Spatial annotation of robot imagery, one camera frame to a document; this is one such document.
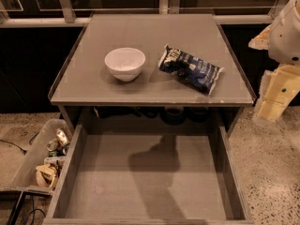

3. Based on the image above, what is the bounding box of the blue chip bag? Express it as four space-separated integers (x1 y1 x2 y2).
158 45 223 95

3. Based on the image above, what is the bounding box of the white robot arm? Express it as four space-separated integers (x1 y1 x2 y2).
248 0 300 126

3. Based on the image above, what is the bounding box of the open grey top drawer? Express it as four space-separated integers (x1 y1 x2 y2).
43 121 254 225

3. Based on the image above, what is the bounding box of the white ceramic bowl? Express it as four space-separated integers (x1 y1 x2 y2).
104 48 145 82

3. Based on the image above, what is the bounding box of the grey wooden cabinet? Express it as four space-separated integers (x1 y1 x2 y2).
49 14 255 127

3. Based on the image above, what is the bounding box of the crushed silver can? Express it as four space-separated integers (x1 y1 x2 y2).
55 128 69 146

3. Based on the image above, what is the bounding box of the green crushed can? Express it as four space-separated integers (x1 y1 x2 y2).
46 139 59 152

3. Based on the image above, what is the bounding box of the clear plastic bin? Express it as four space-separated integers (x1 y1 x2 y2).
0 119 71 195

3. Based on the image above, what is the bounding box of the metal railing frame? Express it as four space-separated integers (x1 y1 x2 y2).
0 0 300 29

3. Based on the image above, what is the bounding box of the black floor cable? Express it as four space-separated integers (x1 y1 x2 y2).
0 130 40 157

